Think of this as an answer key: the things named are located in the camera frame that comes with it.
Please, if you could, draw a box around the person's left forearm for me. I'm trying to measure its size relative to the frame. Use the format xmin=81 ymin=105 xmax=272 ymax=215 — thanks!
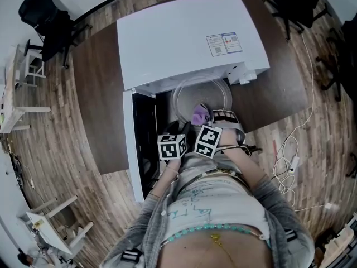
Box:
xmin=138 ymin=159 xmax=182 ymax=223

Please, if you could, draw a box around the glass microwave turntable plate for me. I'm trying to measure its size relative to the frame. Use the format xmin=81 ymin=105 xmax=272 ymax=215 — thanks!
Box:
xmin=171 ymin=75 xmax=234 ymax=126

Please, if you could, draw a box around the black office chair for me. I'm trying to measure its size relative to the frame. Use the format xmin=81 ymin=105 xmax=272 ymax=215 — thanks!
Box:
xmin=18 ymin=0 xmax=93 ymax=70
xmin=315 ymin=18 xmax=357 ymax=103
xmin=261 ymin=0 xmax=335 ymax=42

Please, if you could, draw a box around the purple cloth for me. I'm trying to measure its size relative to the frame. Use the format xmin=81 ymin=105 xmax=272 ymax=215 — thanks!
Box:
xmin=191 ymin=103 xmax=213 ymax=126

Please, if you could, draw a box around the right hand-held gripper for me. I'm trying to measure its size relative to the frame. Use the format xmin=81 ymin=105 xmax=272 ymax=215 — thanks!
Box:
xmin=194 ymin=109 xmax=247 ymax=159

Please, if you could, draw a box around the white microwave oven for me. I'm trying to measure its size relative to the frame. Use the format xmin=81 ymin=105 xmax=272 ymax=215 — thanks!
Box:
xmin=116 ymin=0 xmax=271 ymax=98

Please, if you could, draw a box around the white microwave door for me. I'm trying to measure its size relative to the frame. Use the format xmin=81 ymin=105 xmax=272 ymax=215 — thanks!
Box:
xmin=122 ymin=88 xmax=162 ymax=203

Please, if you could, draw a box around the person's torso in grey cardigan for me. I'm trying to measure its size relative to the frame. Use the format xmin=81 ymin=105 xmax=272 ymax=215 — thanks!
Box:
xmin=102 ymin=151 xmax=316 ymax=268

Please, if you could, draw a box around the white desk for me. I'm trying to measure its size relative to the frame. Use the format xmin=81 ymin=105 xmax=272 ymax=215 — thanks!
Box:
xmin=0 ymin=43 xmax=52 ymax=134
xmin=17 ymin=195 xmax=94 ymax=256

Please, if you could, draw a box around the white stool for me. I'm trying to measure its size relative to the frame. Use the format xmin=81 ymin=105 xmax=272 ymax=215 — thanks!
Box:
xmin=13 ymin=39 xmax=47 ymax=88

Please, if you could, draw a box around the person's right forearm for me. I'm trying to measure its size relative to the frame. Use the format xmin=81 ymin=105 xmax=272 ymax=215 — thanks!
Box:
xmin=219 ymin=127 xmax=282 ymax=206

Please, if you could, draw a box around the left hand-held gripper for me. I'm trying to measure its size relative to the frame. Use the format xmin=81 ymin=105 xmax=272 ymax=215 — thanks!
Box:
xmin=157 ymin=120 xmax=194 ymax=161

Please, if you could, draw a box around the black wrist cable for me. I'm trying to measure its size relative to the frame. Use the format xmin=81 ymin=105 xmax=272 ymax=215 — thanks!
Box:
xmin=221 ymin=144 xmax=263 ymax=155

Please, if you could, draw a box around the white cable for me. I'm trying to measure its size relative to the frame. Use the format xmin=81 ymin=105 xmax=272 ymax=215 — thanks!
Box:
xmin=272 ymin=33 xmax=332 ymax=213

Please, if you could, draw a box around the white power adapter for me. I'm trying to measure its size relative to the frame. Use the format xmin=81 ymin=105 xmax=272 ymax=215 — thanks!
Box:
xmin=288 ymin=154 xmax=301 ymax=174

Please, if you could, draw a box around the teal bead necklace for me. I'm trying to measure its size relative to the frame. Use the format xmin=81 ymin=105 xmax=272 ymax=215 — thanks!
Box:
xmin=160 ymin=223 xmax=270 ymax=248

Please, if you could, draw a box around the gold chain pendant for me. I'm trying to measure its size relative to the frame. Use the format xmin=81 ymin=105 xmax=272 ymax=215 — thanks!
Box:
xmin=209 ymin=233 xmax=224 ymax=247

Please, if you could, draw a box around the blue and white label sticker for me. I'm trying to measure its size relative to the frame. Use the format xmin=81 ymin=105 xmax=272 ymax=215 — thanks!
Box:
xmin=205 ymin=32 xmax=243 ymax=58

